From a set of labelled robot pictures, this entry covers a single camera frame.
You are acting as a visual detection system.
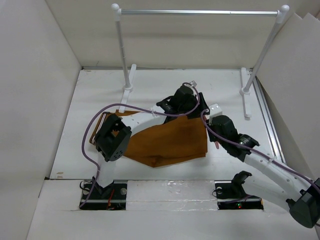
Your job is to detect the brown trousers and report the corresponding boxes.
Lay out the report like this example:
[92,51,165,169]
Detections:
[89,109,209,169]

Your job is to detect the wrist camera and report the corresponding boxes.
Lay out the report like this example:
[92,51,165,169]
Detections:
[208,103,223,124]
[189,80,197,87]

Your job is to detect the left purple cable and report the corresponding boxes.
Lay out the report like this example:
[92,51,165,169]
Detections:
[81,82,201,208]

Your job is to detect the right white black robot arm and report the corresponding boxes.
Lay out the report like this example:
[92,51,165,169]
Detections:
[204,115,320,228]

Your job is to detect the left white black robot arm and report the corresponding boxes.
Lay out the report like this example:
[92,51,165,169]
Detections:
[90,84,208,199]

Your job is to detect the pink plastic hanger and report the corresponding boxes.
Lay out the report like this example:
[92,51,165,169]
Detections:
[203,115,220,150]

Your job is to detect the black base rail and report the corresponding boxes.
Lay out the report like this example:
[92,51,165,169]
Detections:
[79,180,264,212]

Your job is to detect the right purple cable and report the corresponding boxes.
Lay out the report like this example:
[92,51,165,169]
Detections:
[200,107,320,205]

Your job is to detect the white metal clothes rack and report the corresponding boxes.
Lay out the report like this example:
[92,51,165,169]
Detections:
[111,3,290,119]

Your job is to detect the purple cable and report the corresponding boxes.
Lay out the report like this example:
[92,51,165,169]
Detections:
[81,82,201,208]
[200,107,320,205]

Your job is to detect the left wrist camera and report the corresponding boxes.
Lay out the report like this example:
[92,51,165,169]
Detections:
[189,80,197,87]

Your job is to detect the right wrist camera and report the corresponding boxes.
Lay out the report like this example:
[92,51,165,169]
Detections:
[208,103,223,124]

